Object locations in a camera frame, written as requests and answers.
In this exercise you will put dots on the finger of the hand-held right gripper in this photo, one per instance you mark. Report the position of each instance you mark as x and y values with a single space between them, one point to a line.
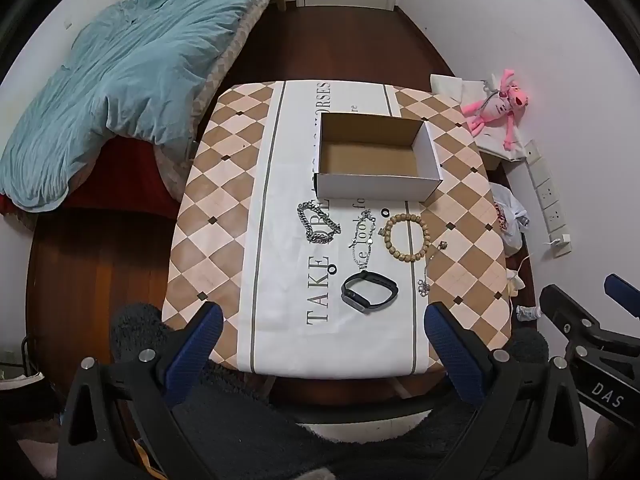
622 292
570 310

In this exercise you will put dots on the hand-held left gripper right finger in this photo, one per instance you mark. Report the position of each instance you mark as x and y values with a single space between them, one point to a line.
450 350

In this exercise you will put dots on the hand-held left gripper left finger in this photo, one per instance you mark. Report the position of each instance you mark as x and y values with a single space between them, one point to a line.
195 350

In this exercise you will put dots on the black fitness band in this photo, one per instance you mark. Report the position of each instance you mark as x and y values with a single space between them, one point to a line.
357 302

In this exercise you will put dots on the white cardboard box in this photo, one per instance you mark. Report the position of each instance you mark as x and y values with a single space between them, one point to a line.
370 160

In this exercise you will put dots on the white crumpled paper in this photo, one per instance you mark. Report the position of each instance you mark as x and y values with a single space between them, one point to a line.
515 280

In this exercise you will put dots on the white charger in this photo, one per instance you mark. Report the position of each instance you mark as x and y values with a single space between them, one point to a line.
560 246

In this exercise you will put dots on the white plastic bag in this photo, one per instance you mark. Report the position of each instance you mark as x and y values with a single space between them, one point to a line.
507 215

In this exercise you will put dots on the checkered tablecloth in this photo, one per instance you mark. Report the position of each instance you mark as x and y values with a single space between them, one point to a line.
225 240

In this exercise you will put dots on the white power strip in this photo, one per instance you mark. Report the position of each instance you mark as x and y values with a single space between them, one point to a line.
547 190

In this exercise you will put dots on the dark object with white edge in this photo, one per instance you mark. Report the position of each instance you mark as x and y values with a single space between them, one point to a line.
22 382

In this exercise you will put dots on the pink plush toy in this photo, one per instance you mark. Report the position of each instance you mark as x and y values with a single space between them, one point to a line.
495 105

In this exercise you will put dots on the blue duvet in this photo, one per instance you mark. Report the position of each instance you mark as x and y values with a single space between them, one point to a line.
125 60

